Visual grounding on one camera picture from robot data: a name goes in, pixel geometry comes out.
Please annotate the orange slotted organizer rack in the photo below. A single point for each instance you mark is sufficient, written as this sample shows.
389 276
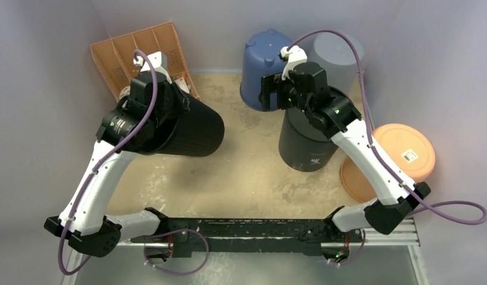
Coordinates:
114 57

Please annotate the grey plastic bucket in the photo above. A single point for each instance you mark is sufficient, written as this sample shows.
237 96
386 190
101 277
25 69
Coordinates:
334 55

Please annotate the large black plastic bucket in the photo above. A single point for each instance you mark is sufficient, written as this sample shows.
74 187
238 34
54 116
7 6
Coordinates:
197 133

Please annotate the blue plastic bucket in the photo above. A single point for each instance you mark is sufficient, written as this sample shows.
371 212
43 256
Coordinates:
260 58

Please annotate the small black plastic bucket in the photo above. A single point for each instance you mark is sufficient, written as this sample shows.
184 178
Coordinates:
305 140

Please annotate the orange plastic bucket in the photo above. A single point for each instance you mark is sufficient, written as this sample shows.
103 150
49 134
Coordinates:
406 146

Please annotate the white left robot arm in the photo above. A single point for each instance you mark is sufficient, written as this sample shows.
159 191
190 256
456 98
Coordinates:
140 124

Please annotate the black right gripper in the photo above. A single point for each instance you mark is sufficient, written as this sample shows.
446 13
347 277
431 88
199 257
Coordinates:
269 92

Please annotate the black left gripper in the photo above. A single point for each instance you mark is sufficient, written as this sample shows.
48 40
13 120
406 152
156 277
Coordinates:
181 101

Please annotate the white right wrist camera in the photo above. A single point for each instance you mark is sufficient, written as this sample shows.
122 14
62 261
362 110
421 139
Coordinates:
291 56

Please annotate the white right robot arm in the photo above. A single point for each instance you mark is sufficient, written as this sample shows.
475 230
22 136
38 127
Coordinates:
397 195

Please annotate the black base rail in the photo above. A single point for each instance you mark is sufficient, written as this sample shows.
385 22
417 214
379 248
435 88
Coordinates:
310 237

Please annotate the white red card packet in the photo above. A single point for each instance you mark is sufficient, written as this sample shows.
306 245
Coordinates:
183 85

